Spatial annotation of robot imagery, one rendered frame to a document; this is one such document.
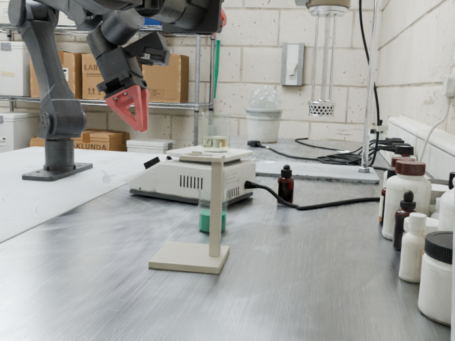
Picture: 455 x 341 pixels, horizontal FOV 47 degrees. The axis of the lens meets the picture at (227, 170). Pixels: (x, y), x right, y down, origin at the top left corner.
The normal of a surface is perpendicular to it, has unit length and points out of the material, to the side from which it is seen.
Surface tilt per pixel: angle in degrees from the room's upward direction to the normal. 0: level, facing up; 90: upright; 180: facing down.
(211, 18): 88
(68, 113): 61
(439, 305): 90
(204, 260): 0
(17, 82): 92
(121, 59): 80
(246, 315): 0
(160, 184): 90
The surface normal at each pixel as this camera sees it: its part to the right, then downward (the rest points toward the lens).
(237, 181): 0.88, 0.11
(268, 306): 0.04, -0.99
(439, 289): -0.78, 0.07
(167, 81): -0.09, 0.15
